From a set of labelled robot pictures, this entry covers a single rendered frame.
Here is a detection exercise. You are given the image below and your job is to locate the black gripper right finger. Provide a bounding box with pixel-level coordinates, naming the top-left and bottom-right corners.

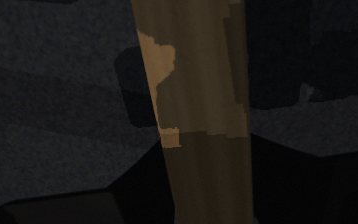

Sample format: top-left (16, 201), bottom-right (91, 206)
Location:
top-left (251, 133), bottom-right (358, 224)

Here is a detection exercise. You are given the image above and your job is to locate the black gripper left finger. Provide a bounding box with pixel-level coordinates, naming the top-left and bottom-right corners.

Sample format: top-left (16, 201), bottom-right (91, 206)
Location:
top-left (0, 140), bottom-right (175, 224)

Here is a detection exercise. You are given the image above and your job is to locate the wooden side rail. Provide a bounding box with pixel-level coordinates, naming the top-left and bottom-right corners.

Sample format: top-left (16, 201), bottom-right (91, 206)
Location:
top-left (130, 0), bottom-right (253, 224)

